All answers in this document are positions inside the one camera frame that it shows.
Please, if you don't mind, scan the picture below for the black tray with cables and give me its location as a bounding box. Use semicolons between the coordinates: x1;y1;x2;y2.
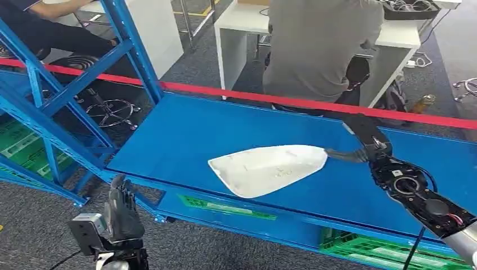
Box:
382;0;442;20

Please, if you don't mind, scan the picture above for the white plastic shell part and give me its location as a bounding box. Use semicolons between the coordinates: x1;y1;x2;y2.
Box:
207;144;329;199

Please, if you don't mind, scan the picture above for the steel table frame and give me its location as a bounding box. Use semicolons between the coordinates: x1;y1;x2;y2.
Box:
178;0;217;51

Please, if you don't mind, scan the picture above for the blue metal work table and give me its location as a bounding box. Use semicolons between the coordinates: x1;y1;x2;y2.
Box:
106;91;477;270

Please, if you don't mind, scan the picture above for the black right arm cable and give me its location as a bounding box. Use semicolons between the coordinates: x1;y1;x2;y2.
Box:
402;227;426;270

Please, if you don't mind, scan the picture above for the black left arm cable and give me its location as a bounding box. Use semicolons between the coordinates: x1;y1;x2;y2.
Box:
48;249;83;270

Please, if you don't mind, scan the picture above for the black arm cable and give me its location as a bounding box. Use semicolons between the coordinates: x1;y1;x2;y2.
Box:
402;227;426;270
48;249;83;270

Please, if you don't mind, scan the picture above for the blue metal rack frame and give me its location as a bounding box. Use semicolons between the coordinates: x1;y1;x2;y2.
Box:
0;0;165;208

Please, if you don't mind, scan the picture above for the person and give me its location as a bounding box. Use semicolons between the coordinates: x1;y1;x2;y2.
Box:
0;0;129;75
262;0;385;103

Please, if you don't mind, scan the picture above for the dark backpack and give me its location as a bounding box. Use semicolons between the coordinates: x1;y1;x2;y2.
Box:
384;76;408;113

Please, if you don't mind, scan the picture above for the amber drink bottle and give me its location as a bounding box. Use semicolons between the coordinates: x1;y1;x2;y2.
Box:
411;94;437;114

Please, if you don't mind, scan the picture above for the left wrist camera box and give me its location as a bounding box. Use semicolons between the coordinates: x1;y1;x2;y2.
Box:
68;213;110;257

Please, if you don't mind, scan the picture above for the red barrier tape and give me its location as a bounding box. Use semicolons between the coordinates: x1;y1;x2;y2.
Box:
0;57;477;131

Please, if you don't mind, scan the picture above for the white cabinet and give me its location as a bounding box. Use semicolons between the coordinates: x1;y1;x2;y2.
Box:
44;0;184;80

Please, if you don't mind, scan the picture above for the white power strip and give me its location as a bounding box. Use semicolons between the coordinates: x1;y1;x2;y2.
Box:
405;52;433;69

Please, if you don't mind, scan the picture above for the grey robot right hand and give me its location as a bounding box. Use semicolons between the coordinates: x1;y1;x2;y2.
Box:
325;147;371;165

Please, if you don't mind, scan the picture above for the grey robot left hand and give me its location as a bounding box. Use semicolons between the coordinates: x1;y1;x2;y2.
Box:
103;173;146;242

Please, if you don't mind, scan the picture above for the chrome chair base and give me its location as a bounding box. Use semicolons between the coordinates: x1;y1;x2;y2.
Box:
452;77;477;103

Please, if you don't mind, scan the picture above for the black stool chrome base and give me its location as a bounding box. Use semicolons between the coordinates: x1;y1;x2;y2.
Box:
48;55;142;131

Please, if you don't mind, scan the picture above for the white desk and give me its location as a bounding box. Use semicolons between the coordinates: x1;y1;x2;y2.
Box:
214;0;422;109

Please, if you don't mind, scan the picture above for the green plastic crate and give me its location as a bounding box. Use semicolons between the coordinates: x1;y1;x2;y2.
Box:
0;118;77;179
319;227;472;270
178;195;277;221

